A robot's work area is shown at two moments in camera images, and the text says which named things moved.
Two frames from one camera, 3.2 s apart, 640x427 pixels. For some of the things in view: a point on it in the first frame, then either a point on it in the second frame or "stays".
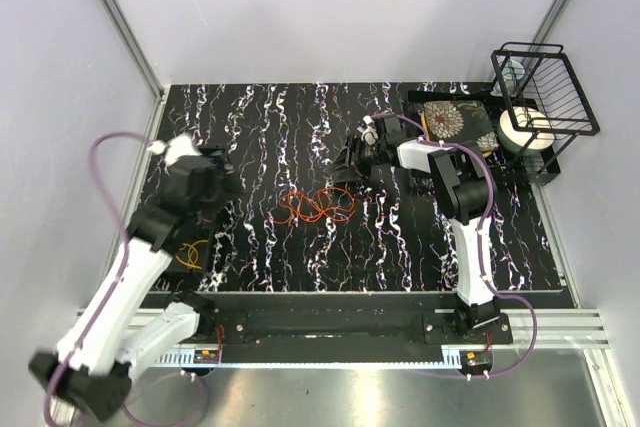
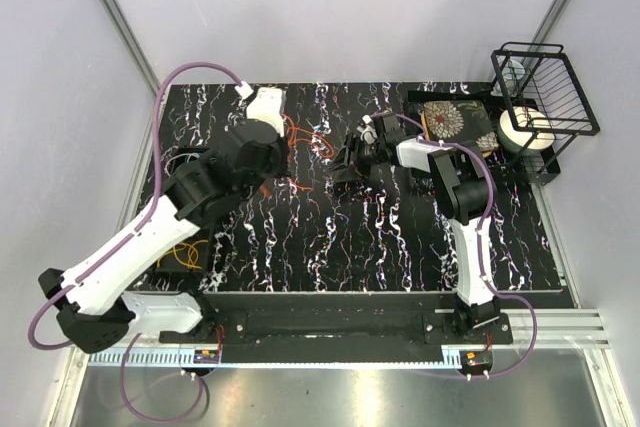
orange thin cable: (332, 204) -> (311, 142)
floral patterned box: (459, 121) stays
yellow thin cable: (192, 254) stays
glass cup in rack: (512, 72) stays
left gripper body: (222, 189) -> (279, 164)
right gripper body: (372, 155) stays
